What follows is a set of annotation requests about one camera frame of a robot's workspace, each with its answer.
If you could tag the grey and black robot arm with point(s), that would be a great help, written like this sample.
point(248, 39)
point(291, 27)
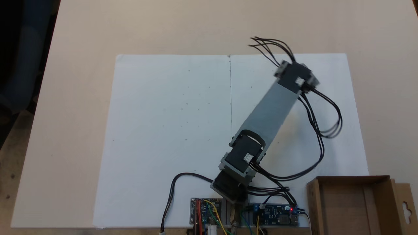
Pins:
point(271, 111)

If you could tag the blue power circuit board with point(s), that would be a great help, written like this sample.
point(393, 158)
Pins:
point(277, 215)

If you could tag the brown cardboard box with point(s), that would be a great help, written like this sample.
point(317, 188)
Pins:
point(346, 209)

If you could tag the green controller circuit board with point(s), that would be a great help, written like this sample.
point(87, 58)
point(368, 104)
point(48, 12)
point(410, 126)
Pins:
point(209, 212)

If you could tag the white usb plug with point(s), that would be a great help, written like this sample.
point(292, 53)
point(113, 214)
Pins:
point(212, 230)

